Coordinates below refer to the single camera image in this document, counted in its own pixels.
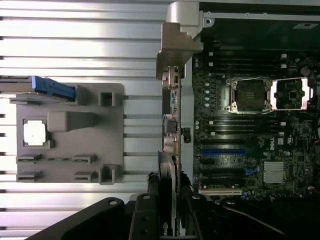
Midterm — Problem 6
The blue expansion slot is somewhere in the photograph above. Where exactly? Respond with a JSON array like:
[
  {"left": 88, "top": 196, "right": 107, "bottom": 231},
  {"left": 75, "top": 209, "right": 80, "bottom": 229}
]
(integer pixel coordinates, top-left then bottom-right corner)
[{"left": 199, "top": 148, "right": 247, "bottom": 156}]

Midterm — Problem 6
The CPU socket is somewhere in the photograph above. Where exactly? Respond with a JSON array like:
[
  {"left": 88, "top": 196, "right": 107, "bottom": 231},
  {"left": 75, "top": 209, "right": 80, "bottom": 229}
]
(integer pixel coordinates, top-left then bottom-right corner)
[{"left": 224, "top": 75, "right": 274, "bottom": 115}]

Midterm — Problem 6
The chipset heat sink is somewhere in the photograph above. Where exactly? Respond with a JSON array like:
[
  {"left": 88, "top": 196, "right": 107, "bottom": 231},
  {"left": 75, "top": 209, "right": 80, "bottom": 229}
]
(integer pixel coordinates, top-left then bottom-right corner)
[{"left": 263, "top": 160, "right": 286, "bottom": 181}]

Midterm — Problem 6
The white expansion slot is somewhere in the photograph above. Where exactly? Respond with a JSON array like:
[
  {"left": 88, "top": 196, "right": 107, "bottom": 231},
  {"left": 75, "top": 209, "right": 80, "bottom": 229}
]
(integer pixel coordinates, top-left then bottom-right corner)
[{"left": 199, "top": 188, "right": 243, "bottom": 196}]

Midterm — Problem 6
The silver CPU chip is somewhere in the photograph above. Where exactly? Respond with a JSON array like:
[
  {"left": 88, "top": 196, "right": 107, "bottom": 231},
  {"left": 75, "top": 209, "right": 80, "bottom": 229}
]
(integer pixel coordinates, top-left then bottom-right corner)
[{"left": 23, "top": 120, "right": 48, "bottom": 146}]

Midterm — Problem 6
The metal socket cover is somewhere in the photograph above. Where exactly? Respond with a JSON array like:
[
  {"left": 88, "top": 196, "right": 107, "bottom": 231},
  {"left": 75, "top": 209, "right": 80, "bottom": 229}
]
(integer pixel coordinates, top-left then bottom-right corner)
[{"left": 271, "top": 76, "right": 320, "bottom": 111}]

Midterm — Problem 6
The grey plastic parts rack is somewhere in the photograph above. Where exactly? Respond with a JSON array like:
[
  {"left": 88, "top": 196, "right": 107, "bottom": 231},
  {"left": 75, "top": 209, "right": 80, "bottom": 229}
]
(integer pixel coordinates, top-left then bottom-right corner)
[{"left": 9, "top": 83, "right": 126, "bottom": 186}]

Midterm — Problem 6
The grey open PC case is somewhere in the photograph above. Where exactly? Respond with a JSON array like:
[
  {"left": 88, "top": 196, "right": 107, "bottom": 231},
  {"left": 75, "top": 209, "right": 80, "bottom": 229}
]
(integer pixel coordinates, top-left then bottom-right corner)
[{"left": 165, "top": 0, "right": 320, "bottom": 240}]

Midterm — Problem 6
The hard disk with blue carrier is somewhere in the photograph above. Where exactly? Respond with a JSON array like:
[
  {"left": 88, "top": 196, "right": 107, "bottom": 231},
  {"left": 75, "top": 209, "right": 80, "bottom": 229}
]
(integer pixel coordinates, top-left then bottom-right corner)
[{"left": 0, "top": 76, "right": 76, "bottom": 102}]

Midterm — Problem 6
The green RAM stick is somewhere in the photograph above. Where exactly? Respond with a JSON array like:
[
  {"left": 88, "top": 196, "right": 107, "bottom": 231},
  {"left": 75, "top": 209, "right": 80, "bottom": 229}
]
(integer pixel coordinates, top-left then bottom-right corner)
[{"left": 32, "top": 156, "right": 76, "bottom": 164}]

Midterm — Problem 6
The green motherboard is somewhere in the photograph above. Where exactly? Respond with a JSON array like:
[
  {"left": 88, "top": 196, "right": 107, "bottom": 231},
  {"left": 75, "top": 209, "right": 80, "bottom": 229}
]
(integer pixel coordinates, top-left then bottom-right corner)
[{"left": 192, "top": 49, "right": 320, "bottom": 201}]

